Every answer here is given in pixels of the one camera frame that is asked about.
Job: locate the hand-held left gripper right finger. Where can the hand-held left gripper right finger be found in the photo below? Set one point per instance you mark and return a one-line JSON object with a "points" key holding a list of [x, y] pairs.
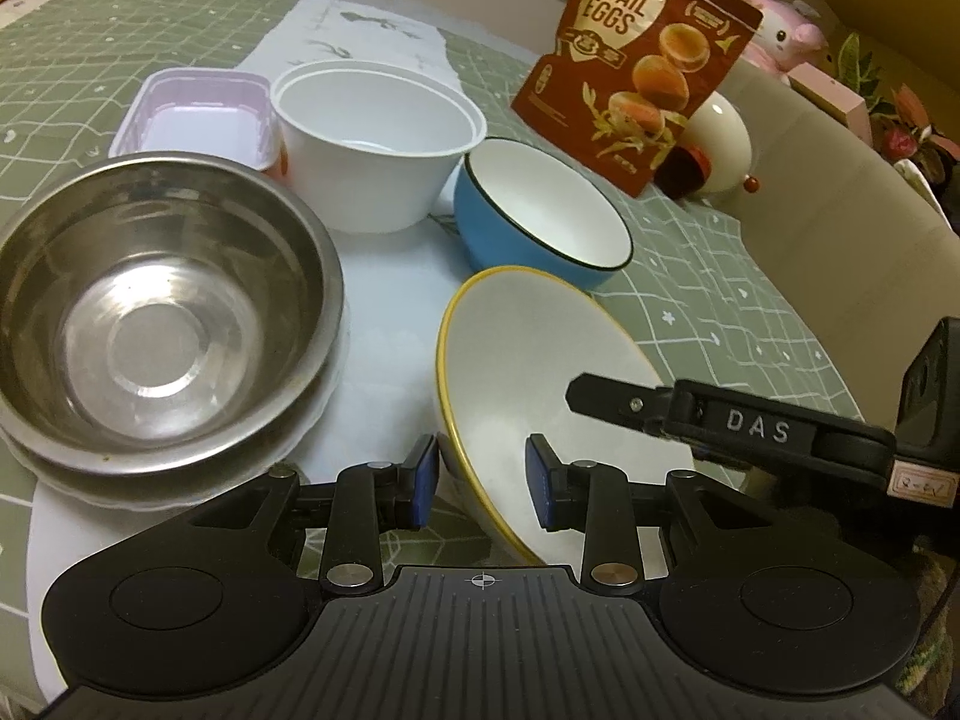
{"points": [[541, 486]]}

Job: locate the pink plush toy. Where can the pink plush toy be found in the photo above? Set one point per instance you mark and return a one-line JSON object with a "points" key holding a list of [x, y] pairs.
{"points": [[784, 30]]}

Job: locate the stainless steel bowl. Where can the stainless steel bowl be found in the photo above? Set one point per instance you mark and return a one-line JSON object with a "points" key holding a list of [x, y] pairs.
{"points": [[157, 300]]}

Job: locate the white egg-shaped ornament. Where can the white egg-shaped ornament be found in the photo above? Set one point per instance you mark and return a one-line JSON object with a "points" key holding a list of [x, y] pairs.
{"points": [[724, 142]]}

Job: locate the yellow-rimmed white bowl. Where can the yellow-rimmed white bowl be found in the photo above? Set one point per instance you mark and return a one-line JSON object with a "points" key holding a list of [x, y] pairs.
{"points": [[525, 360]]}

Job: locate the blue bowl with black rim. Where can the blue bowl with black rim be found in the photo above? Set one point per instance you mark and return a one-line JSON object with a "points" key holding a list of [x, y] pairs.
{"points": [[540, 195]]}

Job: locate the red-brown snack bag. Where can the red-brown snack bag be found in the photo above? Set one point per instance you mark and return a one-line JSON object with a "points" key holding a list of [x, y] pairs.
{"points": [[637, 60]]}

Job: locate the white deer-print table runner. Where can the white deer-print table runner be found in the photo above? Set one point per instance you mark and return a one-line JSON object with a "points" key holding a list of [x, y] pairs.
{"points": [[390, 300]]}

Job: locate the white plate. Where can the white plate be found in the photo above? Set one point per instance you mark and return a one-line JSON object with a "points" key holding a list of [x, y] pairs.
{"points": [[319, 420]]}

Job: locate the small red ball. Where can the small red ball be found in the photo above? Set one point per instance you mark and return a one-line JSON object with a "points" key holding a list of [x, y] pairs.
{"points": [[751, 184]]}

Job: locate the beige sofa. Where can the beige sofa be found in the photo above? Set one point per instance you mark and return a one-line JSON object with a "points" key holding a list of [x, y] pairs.
{"points": [[847, 240]]}

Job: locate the pink rectangular plastic container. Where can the pink rectangular plastic container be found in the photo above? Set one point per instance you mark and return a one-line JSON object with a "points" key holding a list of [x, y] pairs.
{"points": [[195, 120]]}

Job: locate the pink box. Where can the pink box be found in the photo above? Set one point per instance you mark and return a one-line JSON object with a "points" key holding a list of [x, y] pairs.
{"points": [[832, 97]]}

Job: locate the potted plant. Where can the potted plant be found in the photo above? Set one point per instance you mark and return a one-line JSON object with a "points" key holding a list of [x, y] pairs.
{"points": [[911, 120]]}

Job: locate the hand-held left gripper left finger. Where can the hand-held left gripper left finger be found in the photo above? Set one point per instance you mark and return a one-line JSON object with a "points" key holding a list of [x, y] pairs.
{"points": [[424, 481]]}

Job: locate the white plastic bowl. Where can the white plastic bowl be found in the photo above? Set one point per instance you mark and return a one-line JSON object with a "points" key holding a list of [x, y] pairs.
{"points": [[367, 165]]}

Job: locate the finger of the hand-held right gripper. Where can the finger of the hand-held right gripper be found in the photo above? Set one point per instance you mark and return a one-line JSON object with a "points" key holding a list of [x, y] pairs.
{"points": [[615, 395]]}

